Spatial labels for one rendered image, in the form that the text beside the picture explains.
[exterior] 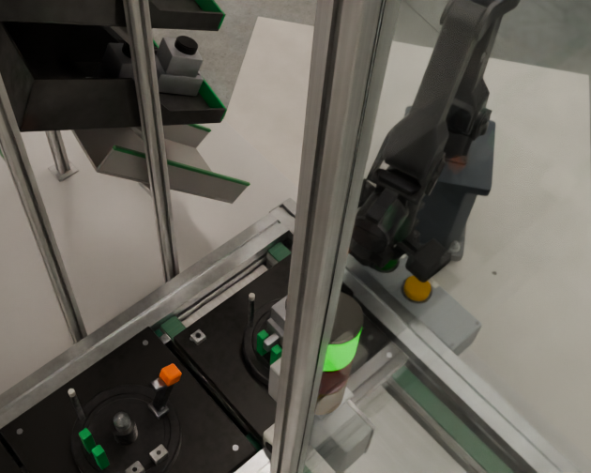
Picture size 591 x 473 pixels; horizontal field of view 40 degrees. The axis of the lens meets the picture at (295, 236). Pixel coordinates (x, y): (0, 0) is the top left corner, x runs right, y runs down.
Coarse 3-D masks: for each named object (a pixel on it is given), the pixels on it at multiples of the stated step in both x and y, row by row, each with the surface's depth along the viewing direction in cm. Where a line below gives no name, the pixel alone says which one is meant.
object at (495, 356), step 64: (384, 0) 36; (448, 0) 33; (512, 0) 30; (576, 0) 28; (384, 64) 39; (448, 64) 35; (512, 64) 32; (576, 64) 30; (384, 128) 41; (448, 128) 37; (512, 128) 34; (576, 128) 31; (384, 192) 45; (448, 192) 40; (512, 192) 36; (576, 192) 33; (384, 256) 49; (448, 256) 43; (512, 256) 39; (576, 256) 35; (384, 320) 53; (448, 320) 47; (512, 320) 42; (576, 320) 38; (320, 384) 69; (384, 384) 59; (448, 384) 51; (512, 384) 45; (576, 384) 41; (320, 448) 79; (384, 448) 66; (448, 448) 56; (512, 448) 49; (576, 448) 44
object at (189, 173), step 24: (96, 144) 108; (120, 144) 113; (168, 144) 125; (192, 144) 130; (96, 168) 103; (120, 168) 105; (144, 168) 108; (168, 168) 110; (192, 168) 113; (192, 192) 118; (216, 192) 121; (240, 192) 125
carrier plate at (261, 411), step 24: (288, 264) 122; (264, 288) 120; (216, 312) 117; (240, 312) 117; (216, 336) 115; (240, 336) 115; (192, 360) 113; (216, 360) 113; (240, 360) 113; (216, 384) 111; (240, 384) 111; (264, 384) 111; (240, 408) 109; (264, 408) 109
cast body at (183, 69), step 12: (180, 36) 106; (168, 48) 104; (180, 48) 104; (192, 48) 105; (156, 60) 106; (168, 60) 104; (180, 60) 104; (192, 60) 105; (168, 72) 105; (180, 72) 106; (192, 72) 107; (168, 84) 107; (180, 84) 107; (192, 84) 108
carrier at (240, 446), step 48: (144, 336) 114; (96, 384) 110; (144, 384) 110; (192, 384) 110; (0, 432) 105; (48, 432) 105; (96, 432) 104; (144, 432) 104; (192, 432) 107; (240, 432) 107
